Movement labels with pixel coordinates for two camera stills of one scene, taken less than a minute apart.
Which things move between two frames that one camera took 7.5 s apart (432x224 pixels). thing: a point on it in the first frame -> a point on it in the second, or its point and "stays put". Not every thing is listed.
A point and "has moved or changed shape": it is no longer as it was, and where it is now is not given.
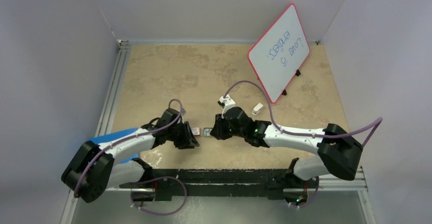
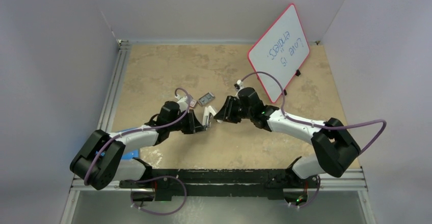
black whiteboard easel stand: [284, 92] stays put
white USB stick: [257, 108] has moved or changed shape
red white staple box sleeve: [195, 131] has moved or changed shape
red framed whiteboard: [278, 56] stays put
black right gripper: [218, 131] -> [226, 113]
